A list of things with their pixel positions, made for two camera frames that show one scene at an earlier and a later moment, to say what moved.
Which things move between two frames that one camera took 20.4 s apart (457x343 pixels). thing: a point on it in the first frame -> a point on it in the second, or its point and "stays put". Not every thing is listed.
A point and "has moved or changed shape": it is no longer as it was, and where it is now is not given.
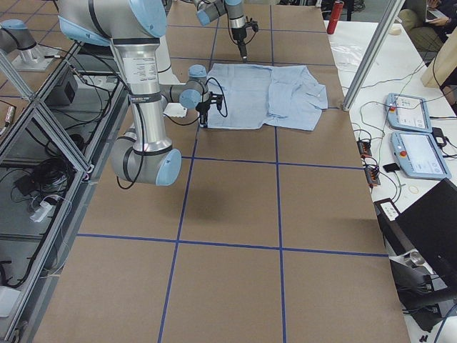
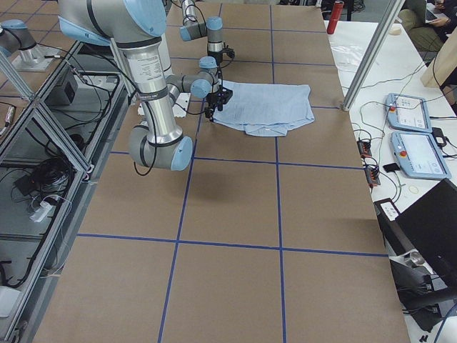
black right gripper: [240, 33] -> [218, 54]
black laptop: [430, 226] stays put
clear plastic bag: [347, 57] stays put
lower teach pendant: [418, 155] stays put
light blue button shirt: [254, 94] has moved or changed shape
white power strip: [43, 209] stays put
